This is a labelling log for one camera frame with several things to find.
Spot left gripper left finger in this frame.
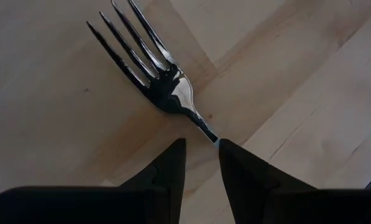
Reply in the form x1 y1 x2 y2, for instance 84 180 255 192
0 138 187 224

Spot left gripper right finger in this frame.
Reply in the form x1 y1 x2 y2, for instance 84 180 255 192
218 138 371 224

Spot blue-handled dark fork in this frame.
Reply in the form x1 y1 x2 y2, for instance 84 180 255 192
86 0 221 149

